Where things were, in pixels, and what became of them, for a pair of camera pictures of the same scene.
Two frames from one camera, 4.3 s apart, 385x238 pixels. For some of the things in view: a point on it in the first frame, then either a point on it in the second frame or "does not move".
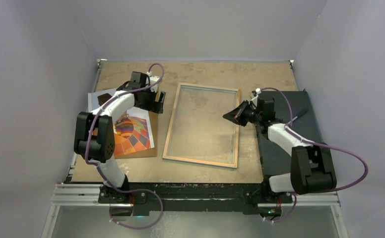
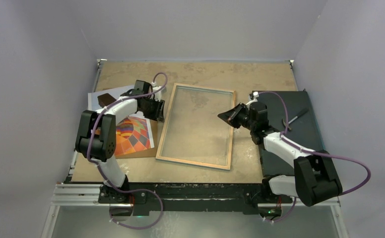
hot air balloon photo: [132, 130] does not move
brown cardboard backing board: [147, 153] does not move
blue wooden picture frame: [172, 119] to [159, 151]
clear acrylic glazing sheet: [199, 131] does not move
